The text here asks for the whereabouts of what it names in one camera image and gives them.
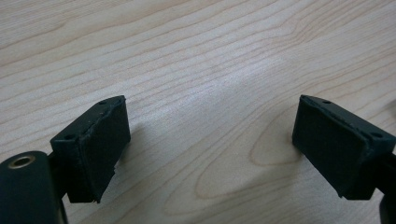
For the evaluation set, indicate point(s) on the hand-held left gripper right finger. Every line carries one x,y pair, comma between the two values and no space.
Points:
339,149

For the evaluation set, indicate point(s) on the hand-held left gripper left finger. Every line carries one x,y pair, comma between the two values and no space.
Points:
90,149

